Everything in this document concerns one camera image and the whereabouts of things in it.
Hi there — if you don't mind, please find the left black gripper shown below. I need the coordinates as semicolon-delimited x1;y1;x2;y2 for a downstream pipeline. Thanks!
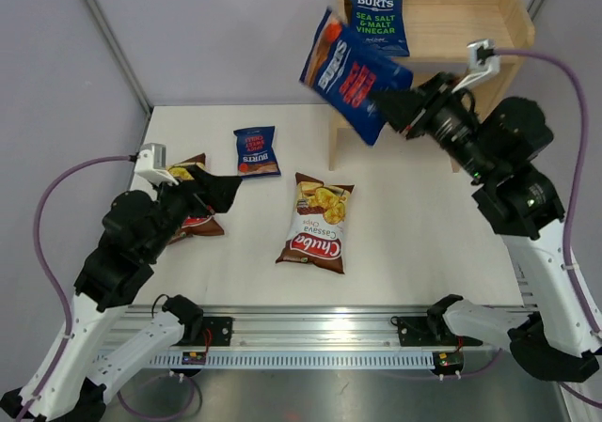
144;164;242;260

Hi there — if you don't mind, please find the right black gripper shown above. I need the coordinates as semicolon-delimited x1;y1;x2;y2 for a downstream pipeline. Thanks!
370;73;499;184

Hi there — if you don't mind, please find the blue burts chilli bag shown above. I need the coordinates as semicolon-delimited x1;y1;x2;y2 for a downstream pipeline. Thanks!
233;126;281;179
300;8;414;146

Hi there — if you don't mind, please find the blue Burts sea salt bag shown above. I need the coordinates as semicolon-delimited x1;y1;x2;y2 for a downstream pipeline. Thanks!
348;0;410;57

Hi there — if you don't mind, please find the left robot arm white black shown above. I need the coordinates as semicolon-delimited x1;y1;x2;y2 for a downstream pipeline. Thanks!
1;166;242;421

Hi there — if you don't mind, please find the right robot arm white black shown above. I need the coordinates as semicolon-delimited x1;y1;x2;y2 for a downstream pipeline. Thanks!
370;72;601;383

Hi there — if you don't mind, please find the left Chuba cassava chips bag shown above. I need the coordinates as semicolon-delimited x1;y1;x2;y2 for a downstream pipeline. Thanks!
166;153;225;244

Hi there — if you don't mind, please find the wooden two-tier shelf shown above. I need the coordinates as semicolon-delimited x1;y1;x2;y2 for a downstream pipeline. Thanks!
327;0;536;174

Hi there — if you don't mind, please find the large Chuba cassava chips bag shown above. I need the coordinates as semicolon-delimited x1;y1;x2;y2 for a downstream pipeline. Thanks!
276;172;354;274

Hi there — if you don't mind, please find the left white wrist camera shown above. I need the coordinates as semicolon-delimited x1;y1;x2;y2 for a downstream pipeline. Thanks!
135;143;179;186

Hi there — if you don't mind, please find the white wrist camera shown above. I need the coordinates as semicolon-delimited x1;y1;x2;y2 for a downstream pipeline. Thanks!
452;39;500;93
135;143;179;186

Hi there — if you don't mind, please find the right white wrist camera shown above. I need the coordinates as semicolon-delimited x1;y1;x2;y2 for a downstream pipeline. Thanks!
452;39;500;93

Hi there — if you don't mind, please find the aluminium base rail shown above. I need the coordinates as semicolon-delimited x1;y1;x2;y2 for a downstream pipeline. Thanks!
63;305;575;371

